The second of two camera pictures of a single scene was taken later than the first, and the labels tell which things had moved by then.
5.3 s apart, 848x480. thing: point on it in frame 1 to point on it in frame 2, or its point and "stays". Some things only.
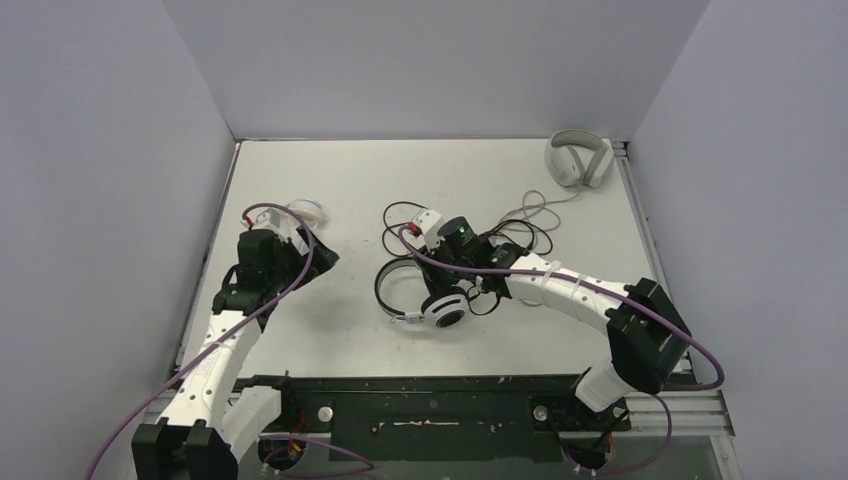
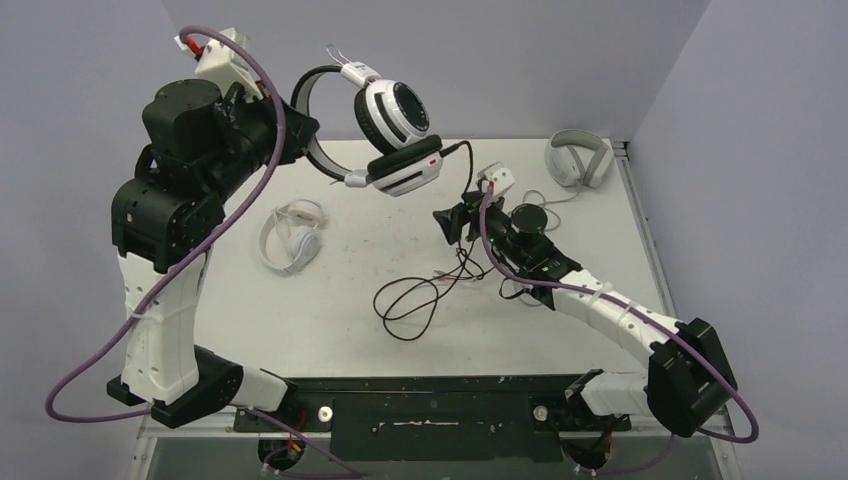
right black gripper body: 436,279 to 473,216
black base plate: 443,418 stays
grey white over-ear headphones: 575,157 stays
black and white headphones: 439,310 to 391,121
